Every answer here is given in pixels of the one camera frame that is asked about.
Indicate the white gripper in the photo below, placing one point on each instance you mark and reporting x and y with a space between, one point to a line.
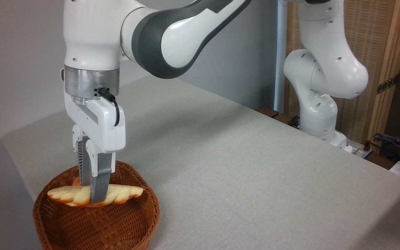
104 128

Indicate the long braided bread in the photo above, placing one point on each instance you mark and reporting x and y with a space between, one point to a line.
123 194

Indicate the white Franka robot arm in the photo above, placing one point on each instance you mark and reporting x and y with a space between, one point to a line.
92 34

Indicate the round orange bread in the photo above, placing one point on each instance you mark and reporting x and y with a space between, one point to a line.
77 181

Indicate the brown wicker basket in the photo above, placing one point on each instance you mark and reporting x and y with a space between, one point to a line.
123 222

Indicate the grey tablecloth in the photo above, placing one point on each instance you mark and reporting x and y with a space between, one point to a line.
255 173

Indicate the white vertical pole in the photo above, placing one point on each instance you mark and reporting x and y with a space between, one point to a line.
280 52

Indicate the white power strip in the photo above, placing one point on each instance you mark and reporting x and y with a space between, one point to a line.
359 151

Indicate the metal screen hinge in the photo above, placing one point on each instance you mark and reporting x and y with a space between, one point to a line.
387 84

